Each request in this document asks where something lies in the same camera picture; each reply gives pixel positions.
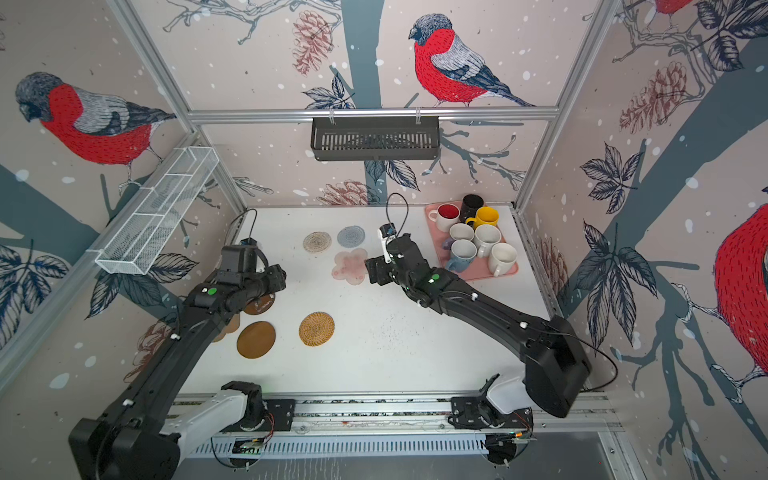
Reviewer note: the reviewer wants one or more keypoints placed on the white mug red inside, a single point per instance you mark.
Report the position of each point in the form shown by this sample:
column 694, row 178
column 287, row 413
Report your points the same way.
column 444, row 216

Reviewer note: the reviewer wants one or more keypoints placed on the small white cup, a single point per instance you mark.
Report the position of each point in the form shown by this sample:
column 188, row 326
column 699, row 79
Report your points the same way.
column 461, row 231

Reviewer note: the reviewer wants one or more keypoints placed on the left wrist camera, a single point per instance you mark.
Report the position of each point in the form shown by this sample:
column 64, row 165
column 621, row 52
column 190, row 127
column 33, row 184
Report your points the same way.
column 242, row 257

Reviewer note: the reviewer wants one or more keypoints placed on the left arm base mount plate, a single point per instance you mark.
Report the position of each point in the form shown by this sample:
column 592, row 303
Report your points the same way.
column 278, row 416

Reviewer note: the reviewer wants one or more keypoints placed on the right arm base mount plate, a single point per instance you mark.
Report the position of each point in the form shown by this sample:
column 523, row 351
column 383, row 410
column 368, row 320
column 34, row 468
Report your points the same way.
column 475, row 413

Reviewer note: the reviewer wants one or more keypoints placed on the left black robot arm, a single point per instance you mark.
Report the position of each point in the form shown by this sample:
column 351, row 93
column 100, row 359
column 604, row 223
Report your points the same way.
column 126, row 441

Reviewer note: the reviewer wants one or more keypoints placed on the blue woven round coaster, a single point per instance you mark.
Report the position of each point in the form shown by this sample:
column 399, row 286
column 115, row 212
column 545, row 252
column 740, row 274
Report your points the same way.
column 351, row 236

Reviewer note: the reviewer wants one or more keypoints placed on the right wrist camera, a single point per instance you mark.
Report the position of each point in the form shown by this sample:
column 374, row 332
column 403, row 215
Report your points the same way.
column 387, row 233

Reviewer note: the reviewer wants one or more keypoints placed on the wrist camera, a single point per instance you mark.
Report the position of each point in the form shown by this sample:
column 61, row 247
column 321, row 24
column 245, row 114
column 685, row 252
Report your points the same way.
column 242, row 257
column 387, row 233

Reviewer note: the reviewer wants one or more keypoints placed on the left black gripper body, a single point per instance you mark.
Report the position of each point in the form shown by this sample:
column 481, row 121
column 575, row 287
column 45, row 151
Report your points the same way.
column 265, row 282

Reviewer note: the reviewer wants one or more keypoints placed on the brown wooden round coaster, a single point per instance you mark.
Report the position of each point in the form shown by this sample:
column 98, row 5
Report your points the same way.
column 256, row 340

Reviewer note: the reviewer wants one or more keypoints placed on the beige woven round coaster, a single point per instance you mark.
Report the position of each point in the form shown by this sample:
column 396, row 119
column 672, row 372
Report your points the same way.
column 317, row 242

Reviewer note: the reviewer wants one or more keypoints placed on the white mug centre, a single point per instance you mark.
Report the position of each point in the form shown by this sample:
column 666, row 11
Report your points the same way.
column 486, row 236

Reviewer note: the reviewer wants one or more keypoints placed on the pink rectangular tray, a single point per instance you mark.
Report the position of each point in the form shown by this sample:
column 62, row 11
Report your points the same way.
column 442, row 242

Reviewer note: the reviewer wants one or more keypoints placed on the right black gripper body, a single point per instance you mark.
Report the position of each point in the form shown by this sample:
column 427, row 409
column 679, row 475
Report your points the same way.
column 390, row 272

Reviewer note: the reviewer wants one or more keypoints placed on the light blue mug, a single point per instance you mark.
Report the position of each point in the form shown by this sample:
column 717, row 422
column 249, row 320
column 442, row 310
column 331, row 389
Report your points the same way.
column 462, row 254

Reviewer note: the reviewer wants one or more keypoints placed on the white mesh wire shelf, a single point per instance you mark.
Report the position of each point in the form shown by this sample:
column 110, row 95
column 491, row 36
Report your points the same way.
column 142, row 237

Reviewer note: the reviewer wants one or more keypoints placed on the dark brown scratched round coaster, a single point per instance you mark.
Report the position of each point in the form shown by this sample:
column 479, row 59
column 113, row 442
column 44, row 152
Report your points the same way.
column 260, row 306

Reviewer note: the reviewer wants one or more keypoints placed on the black hanging wire basket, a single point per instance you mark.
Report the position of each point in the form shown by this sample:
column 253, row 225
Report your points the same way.
column 375, row 138

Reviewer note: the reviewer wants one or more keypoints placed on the rattan woven round coaster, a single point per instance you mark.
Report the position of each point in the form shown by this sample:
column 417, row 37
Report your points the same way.
column 316, row 329

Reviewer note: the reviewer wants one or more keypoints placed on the white mug front right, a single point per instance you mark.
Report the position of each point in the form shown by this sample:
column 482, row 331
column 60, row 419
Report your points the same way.
column 502, row 259

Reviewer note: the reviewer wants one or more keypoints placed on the aluminium front rail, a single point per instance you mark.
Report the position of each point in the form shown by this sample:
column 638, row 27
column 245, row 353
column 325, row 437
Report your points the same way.
column 338, row 414

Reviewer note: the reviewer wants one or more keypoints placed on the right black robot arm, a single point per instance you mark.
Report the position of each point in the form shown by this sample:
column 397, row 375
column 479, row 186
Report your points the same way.
column 556, row 364

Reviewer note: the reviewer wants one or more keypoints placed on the yellow mug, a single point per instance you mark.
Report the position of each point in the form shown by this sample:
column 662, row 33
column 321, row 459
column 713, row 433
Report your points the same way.
column 483, row 216

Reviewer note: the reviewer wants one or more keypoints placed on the pink flower resin coaster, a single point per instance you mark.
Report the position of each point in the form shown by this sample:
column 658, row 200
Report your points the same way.
column 350, row 266

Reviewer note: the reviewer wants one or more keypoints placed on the black mug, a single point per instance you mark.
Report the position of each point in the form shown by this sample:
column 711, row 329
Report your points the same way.
column 471, row 203

